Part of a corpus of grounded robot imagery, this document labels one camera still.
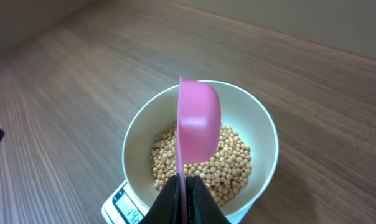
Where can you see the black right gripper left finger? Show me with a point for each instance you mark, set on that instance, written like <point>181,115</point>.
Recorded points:
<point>166,209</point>

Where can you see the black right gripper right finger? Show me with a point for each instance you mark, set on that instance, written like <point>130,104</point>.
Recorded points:
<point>201,207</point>

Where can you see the pink measuring scoop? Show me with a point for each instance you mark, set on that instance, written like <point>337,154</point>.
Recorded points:
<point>198,129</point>

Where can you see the soybeans in bowl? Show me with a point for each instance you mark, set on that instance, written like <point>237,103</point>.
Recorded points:
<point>225,174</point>

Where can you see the white digital kitchen scale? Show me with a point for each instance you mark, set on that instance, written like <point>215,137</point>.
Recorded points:
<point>123,207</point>

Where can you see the white bowl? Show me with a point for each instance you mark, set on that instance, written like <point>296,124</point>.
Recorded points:
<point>239,109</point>

